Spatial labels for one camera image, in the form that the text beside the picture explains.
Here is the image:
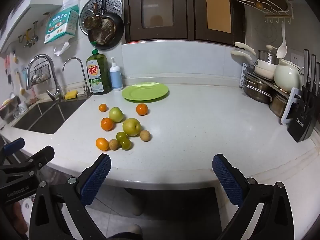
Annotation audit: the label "white wire wall rack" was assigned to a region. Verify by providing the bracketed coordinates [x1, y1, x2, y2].
[237, 0, 294, 24]

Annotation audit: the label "dark wooden glass door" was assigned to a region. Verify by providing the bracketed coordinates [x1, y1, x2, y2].
[193, 0, 247, 47]
[124, 0, 193, 43]

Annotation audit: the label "green plate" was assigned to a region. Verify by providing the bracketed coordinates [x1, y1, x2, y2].
[122, 82, 170, 103]

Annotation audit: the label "green dish soap bottle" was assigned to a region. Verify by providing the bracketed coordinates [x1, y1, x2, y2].
[86, 42, 112, 95]

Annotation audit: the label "green apple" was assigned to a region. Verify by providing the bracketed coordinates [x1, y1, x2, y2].
[108, 107, 124, 123]

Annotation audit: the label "black frying pan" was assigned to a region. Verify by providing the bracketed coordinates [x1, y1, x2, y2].
[87, 14, 125, 50]

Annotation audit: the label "white ceramic pot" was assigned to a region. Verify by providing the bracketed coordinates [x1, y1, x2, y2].
[273, 59, 305, 93]

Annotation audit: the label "yellow-green pear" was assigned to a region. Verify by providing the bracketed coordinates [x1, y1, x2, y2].
[122, 118, 142, 137]

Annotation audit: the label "white wall socket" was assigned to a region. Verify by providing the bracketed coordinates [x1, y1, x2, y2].
[291, 52, 304, 67]

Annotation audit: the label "tall steel faucet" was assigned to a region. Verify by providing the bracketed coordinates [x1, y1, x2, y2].
[26, 54, 63, 102]

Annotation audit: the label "thin steel faucet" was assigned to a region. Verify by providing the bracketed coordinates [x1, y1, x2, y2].
[62, 57, 92, 97]

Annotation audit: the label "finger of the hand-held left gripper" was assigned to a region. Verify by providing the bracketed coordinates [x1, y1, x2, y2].
[0, 145, 55, 181]
[0, 137, 25, 159]

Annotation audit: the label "wire basket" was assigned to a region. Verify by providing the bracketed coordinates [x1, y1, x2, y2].
[30, 64, 52, 85]

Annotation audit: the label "black knife block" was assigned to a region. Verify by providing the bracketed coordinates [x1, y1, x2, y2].
[286, 85, 320, 143]

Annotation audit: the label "small copper pot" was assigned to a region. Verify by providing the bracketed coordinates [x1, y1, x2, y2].
[83, 15, 102, 30]

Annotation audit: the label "perforated metal colander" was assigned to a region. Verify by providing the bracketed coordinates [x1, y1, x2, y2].
[89, 16, 117, 45]

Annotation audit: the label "dish drainer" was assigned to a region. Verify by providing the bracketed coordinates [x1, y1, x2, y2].
[0, 92, 31, 124]

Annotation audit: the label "grey handled knife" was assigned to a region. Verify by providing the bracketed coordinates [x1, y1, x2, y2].
[310, 54, 317, 90]
[303, 49, 311, 88]

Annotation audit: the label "person's foot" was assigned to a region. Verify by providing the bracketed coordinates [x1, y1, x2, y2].
[107, 224, 143, 240]

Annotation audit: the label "white pot rack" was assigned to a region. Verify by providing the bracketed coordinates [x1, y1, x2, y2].
[239, 62, 302, 125]

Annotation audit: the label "steel sink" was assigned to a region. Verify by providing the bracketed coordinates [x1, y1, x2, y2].
[11, 99, 88, 135]

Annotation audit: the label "round steel steamer plate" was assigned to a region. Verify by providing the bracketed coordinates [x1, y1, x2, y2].
[79, 0, 123, 35]

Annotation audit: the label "white pan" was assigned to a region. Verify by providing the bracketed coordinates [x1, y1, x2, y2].
[230, 50, 275, 80]
[234, 42, 278, 72]

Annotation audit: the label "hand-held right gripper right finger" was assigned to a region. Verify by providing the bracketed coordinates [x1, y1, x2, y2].
[212, 153, 295, 240]

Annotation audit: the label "teal white paper box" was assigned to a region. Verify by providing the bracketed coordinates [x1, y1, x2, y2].
[44, 5, 80, 44]

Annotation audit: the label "white blue pump bottle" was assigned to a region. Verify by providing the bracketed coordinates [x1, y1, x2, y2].
[109, 57, 123, 91]

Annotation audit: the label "metal wall hooks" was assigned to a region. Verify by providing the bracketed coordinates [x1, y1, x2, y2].
[17, 20, 40, 48]

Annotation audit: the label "white ladle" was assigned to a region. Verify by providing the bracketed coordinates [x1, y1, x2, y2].
[276, 21, 288, 59]

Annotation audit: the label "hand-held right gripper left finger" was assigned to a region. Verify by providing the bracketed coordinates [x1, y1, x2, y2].
[29, 153, 112, 240]

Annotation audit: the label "steel pot with lid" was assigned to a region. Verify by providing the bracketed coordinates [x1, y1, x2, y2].
[257, 44, 279, 65]

